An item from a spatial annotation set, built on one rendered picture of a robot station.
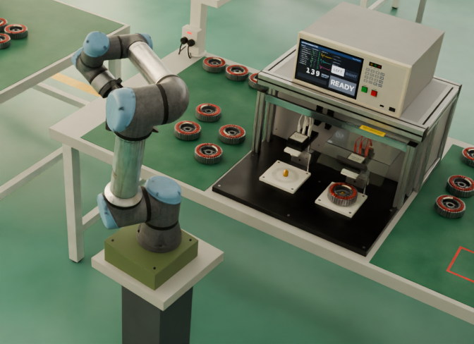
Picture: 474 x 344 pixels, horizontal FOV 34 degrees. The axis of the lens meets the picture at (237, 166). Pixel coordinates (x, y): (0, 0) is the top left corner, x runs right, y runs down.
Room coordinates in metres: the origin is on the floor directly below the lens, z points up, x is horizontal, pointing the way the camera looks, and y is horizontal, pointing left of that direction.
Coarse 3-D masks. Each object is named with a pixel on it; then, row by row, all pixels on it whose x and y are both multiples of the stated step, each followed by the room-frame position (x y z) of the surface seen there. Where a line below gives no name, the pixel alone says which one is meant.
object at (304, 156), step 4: (304, 152) 2.57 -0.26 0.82; (308, 152) 2.57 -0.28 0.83; (312, 152) 2.57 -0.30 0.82; (292, 156) 2.58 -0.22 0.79; (296, 156) 2.57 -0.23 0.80; (300, 156) 2.56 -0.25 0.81; (304, 156) 2.55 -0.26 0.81; (308, 156) 2.55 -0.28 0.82; (312, 156) 2.58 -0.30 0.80; (292, 160) 2.58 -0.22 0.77; (296, 160) 2.57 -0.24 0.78; (300, 160) 2.56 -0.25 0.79; (304, 160) 2.55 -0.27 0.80; (312, 160) 2.59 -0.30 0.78; (304, 164) 2.55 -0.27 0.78
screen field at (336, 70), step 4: (332, 68) 2.54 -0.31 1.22; (336, 68) 2.53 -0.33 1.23; (340, 68) 2.52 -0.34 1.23; (332, 72) 2.54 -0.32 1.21; (336, 72) 2.53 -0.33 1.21; (340, 72) 2.52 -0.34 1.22; (344, 72) 2.51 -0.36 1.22; (348, 72) 2.51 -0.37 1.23; (352, 72) 2.50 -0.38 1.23; (344, 76) 2.51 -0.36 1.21; (348, 76) 2.51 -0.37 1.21; (352, 76) 2.50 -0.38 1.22; (356, 76) 2.49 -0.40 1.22; (356, 80) 2.49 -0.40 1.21
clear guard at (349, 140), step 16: (352, 128) 2.39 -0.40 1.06; (336, 144) 2.27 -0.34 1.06; (352, 144) 2.28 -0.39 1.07; (368, 144) 2.29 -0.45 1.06; (384, 144) 2.30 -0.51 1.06; (400, 144) 2.31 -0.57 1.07; (320, 160) 2.24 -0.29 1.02; (368, 160) 2.20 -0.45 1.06; (384, 160) 2.20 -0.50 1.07; (368, 176) 2.16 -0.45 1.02; (384, 176) 2.15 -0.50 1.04
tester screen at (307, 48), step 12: (300, 48) 2.60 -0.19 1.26; (312, 48) 2.58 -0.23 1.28; (324, 48) 2.56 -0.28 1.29; (300, 60) 2.60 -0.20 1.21; (312, 60) 2.58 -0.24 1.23; (324, 60) 2.55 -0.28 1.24; (336, 60) 2.53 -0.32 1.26; (348, 60) 2.51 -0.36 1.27; (360, 60) 2.49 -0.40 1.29; (300, 72) 2.59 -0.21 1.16; (324, 72) 2.55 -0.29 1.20
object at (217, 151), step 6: (204, 144) 2.61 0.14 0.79; (210, 144) 2.62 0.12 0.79; (198, 150) 2.56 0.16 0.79; (204, 150) 2.60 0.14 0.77; (210, 150) 2.59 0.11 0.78; (216, 150) 2.58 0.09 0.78; (198, 156) 2.53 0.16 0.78; (204, 156) 2.53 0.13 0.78; (210, 156) 2.53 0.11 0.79; (216, 156) 2.54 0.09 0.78; (204, 162) 2.52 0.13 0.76; (210, 162) 2.52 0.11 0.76; (216, 162) 2.53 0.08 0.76
